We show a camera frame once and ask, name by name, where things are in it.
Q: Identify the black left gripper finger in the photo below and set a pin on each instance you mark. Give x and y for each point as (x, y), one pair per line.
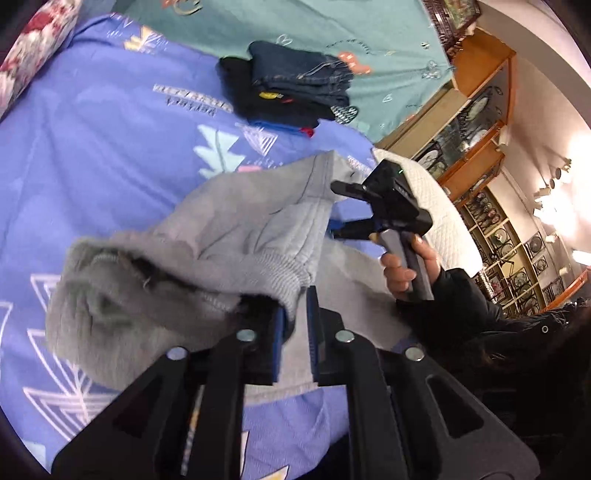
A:
(362, 229)
(350, 190)

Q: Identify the wooden display cabinet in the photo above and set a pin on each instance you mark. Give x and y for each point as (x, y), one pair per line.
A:
(490, 138)

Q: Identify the floral pillow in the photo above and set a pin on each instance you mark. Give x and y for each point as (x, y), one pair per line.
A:
(38, 41)

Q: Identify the wall spot lamps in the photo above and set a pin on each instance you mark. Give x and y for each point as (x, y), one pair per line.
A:
(552, 203)

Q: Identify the white quilted mattress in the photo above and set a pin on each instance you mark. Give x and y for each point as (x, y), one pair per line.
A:
(449, 236)

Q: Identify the dark carved picture frame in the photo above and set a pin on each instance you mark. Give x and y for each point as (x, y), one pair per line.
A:
(452, 18)

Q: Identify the folded black pants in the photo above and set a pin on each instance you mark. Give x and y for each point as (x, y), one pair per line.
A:
(268, 108)

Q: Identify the black jacket sleeve forearm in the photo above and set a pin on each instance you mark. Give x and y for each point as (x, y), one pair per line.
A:
(533, 373)

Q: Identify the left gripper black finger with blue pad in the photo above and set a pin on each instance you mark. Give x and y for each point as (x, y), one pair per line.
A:
(182, 417)
(408, 417)

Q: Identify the teal patterned blanket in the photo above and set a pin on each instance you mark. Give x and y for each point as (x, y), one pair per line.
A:
(399, 61)

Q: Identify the blue patterned bed sheet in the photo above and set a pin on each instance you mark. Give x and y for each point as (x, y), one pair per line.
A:
(111, 135)

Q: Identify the folded dark blue jeans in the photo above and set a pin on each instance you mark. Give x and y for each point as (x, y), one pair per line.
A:
(310, 75)

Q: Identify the person's right hand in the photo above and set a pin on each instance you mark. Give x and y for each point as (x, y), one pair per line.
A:
(399, 278)

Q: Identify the grey sweatpants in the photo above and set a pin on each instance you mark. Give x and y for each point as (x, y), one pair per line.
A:
(124, 301)

